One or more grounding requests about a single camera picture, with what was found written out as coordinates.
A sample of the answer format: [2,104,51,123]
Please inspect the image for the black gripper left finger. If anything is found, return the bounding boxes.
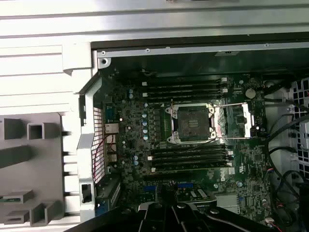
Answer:
[70,186,175,232]

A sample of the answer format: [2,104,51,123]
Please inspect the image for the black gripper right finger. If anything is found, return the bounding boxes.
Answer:
[169,186,278,232]

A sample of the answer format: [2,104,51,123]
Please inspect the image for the metal socket cover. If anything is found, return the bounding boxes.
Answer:
[213,102,254,140]

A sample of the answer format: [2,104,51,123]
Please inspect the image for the CPU socket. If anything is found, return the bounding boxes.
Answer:
[166,102,217,144]

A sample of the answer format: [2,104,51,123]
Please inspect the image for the silver chipset heatsink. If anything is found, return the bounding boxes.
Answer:
[215,194,239,211]

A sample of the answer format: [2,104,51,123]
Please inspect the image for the RAM slot white latches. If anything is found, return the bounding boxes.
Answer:
[148,162,234,173]
[141,76,229,87]
[141,87,229,98]
[147,151,233,160]

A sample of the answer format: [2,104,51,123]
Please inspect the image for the RAM slot black latches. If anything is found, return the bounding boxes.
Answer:
[147,157,234,166]
[141,93,229,102]
[147,146,232,155]
[141,82,229,92]

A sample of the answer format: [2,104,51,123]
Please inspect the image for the green motherboard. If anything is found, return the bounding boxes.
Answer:
[101,70,268,218]

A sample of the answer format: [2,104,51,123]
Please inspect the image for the black PC case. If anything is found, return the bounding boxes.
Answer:
[62,36,309,232]

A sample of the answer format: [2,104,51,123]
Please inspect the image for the silver network port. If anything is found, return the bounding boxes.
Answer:
[104,123,121,135]

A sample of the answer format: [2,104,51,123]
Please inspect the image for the grey parts rack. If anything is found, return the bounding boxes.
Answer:
[0,113,73,227]

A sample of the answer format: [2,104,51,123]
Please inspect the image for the blue port connector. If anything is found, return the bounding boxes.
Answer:
[103,102,120,124]

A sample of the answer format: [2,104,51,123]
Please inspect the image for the silver metal drive cage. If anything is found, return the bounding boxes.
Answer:
[288,78,309,174]

